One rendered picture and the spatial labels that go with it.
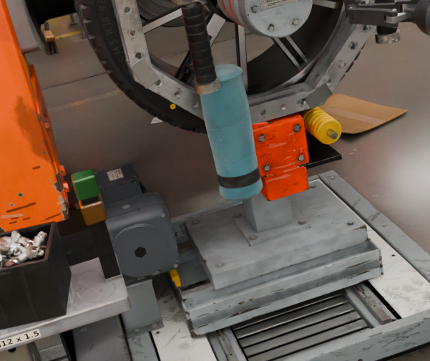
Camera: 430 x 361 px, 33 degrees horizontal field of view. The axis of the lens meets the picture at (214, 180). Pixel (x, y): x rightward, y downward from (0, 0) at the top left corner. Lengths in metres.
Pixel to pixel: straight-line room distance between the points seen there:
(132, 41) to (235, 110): 0.24
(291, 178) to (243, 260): 0.26
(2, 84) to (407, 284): 1.06
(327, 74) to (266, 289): 0.53
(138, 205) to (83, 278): 0.36
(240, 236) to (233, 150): 0.48
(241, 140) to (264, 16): 0.24
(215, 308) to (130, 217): 0.29
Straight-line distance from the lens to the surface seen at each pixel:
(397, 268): 1.88
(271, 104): 1.51
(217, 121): 1.35
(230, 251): 1.76
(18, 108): 1.35
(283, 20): 1.32
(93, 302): 1.29
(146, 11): 1.97
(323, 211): 1.86
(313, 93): 1.53
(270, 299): 1.74
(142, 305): 1.80
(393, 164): 2.58
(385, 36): 1.32
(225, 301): 1.70
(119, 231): 1.64
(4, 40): 1.32
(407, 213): 2.27
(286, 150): 1.54
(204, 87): 1.22
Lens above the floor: 1.13
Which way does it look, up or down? 25 degrees down
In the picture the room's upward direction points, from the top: 12 degrees counter-clockwise
